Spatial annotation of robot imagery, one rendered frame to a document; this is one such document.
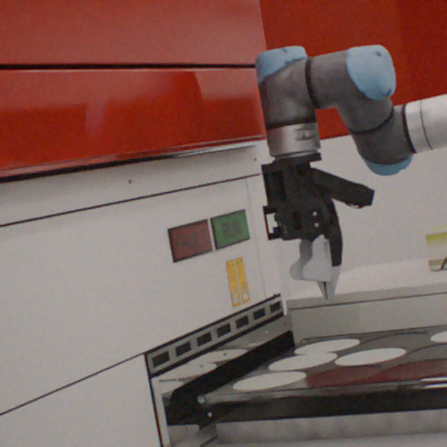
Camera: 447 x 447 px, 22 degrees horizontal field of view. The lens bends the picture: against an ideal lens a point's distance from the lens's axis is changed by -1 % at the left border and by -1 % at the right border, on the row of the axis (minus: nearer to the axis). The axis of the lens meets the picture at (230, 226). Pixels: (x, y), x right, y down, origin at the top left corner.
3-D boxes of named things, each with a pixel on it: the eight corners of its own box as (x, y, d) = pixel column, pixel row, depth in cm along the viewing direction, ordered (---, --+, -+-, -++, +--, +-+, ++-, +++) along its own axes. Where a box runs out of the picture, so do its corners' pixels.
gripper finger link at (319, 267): (301, 306, 168) (290, 243, 168) (336, 298, 171) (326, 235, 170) (312, 306, 165) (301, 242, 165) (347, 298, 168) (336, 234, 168)
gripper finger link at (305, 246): (291, 306, 171) (279, 243, 171) (325, 297, 174) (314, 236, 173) (301, 306, 168) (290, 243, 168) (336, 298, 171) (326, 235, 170)
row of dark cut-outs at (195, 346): (147, 374, 152) (143, 355, 152) (280, 311, 191) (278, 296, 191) (151, 373, 152) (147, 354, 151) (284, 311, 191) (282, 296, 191)
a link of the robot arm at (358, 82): (406, 85, 169) (335, 99, 174) (381, 30, 162) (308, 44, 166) (402, 125, 164) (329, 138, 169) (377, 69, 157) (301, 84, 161)
